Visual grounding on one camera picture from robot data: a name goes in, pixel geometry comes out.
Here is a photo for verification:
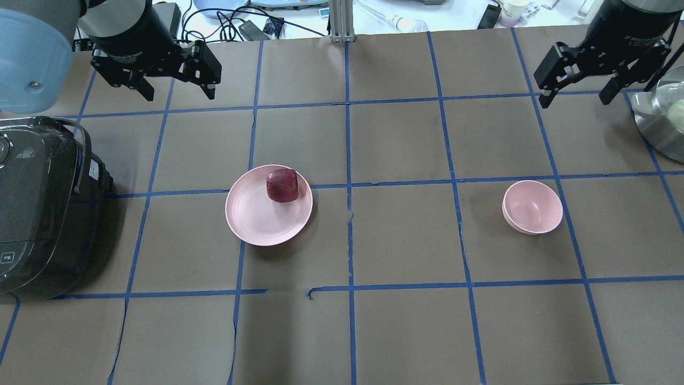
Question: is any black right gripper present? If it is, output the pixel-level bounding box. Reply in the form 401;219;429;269
533;16;675;108

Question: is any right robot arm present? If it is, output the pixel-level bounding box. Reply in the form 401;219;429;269
533;1;682;108

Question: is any black power adapter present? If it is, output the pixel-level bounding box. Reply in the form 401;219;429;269
238;20;270;41

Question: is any light bulb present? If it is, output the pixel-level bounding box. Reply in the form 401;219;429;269
387;14;429;33

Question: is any steel steamer pot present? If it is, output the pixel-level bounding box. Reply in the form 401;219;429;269
630;66;683;163

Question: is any dark grey rice cooker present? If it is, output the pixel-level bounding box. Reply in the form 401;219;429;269
1;116;113;304

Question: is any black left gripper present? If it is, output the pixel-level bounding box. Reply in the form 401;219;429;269
90;8;222;102

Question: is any red apple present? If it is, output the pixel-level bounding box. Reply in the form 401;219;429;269
266;168;299;204

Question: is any pink bowl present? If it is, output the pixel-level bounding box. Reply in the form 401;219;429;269
501;180;564;235

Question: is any blue plate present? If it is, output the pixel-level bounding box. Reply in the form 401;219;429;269
193;0;250;20

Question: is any white steamed bun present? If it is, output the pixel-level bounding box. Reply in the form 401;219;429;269
665;99;684;134

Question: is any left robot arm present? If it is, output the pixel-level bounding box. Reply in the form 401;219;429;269
1;1;222;114

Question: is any pink plate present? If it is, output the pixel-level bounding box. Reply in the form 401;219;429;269
224;164;313;247

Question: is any aluminium frame post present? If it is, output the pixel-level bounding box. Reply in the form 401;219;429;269
328;0;356;43

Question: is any purple white cup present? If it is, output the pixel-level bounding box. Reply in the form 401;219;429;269
499;0;531;28

